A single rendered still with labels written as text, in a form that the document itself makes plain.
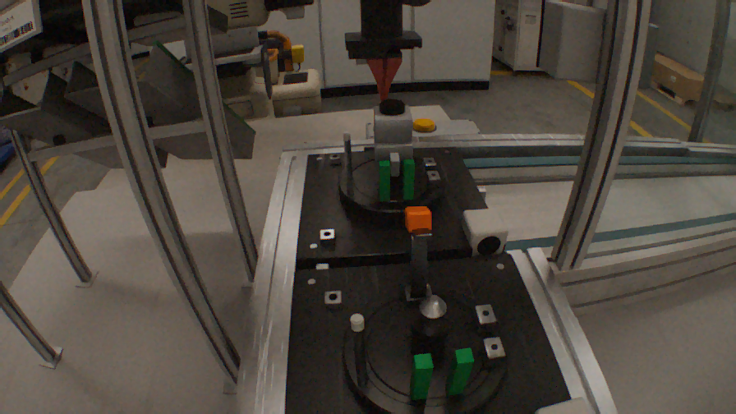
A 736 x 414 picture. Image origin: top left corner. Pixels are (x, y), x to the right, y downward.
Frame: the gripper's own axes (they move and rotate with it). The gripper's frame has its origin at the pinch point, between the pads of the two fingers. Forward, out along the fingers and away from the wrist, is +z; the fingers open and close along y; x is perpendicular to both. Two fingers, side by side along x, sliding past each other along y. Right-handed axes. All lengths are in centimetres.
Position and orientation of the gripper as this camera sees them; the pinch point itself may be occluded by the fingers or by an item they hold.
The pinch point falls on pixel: (383, 95)
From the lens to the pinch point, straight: 58.0
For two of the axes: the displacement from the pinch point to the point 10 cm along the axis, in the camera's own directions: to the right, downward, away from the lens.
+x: -0.7, -5.9, 8.1
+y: 10.0, -0.7, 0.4
